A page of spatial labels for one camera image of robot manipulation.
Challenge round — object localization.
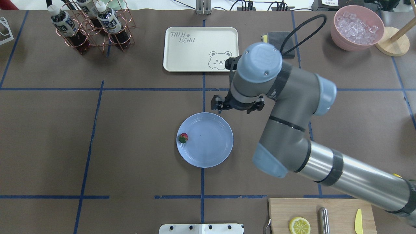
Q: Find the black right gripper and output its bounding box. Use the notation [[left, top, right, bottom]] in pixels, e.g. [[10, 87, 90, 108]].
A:
[[211, 57, 265, 114]]

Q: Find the blue plate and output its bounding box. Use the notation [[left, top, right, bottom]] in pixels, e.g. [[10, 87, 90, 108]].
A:
[[176, 112, 234, 168]]

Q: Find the red strawberry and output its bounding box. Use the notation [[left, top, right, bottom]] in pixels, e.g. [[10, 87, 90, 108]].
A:
[[178, 133, 189, 144]]

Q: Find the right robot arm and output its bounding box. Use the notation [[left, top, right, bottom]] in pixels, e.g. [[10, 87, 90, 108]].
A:
[[211, 42, 415, 227]]

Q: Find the cream bear tray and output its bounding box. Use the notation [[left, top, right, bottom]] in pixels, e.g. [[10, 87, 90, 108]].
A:
[[162, 27, 239, 72]]

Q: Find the grey yellow folded cloth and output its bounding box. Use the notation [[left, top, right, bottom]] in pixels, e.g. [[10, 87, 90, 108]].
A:
[[261, 31, 295, 59]]

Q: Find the dark drink bottle left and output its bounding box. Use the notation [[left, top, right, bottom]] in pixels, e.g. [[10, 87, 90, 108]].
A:
[[95, 1, 123, 34]]

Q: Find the dark drink bottle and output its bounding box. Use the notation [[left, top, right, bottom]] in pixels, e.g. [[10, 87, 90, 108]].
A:
[[76, 0, 98, 18], [47, 5, 78, 37], [95, 1, 123, 34]]

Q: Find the green bowl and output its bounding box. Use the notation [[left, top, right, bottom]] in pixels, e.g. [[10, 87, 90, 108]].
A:
[[103, 0, 128, 10]]

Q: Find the lemon half slice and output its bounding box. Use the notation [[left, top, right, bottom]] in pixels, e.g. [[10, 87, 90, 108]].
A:
[[288, 217, 311, 234]]

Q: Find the pink bowl of ice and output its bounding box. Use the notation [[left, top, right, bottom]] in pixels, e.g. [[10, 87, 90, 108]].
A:
[[331, 5, 384, 51]]

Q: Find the dark drink bottle front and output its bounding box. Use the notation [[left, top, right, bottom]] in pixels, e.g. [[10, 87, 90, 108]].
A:
[[76, 0, 98, 18]]

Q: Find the steel muddler black cap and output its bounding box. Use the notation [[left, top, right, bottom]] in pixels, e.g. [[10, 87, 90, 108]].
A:
[[318, 207, 330, 234]]

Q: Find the wooden cutting board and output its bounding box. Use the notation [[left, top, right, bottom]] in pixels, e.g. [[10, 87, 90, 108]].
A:
[[268, 198, 377, 234]]

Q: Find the dark drink bottle right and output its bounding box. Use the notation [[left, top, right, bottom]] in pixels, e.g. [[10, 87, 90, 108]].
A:
[[47, 5, 78, 37]]

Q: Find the wooden cup stand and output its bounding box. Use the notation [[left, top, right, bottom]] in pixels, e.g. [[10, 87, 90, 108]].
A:
[[375, 0, 416, 57]]

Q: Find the yellow plastic knife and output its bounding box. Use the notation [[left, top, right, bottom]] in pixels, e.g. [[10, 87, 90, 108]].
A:
[[354, 209, 363, 234]]

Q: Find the red cylinder bottle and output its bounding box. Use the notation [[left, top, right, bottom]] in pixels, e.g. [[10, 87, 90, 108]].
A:
[[0, 0, 19, 10]]

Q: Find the aluminium frame post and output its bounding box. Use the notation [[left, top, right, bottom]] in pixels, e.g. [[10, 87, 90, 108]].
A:
[[196, 0, 212, 15]]

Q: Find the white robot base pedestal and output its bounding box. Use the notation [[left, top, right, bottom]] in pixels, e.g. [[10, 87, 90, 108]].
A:
[[159, 223, 245, 234]]

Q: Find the copper wire bottle rack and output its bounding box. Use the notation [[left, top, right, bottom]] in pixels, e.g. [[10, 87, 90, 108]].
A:
[[47, 0, 136, 54]]

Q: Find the white wire cup rack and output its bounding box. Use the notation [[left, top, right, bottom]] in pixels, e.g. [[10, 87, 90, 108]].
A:
[[0, 17, 14, 45]]

